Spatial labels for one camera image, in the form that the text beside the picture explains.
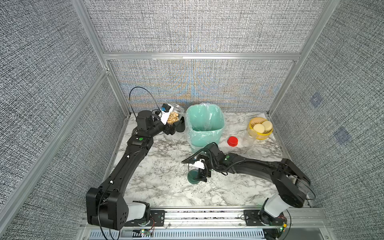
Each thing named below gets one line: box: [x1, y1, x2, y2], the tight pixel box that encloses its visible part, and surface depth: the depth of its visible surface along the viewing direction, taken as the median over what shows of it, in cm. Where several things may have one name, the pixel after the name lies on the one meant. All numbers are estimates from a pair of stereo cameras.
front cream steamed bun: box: [253, 123, 265, 134], surface depth 104 cm
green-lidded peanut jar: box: [167, 103, 185, 125], surface depth 76 cm
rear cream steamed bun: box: [262, 120, 273, 132], surface depth 105 cm
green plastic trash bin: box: [186, 103, 225, 154], surface depth 91 cm
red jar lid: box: [227, 136, 239, 147], surface depth 102 cm
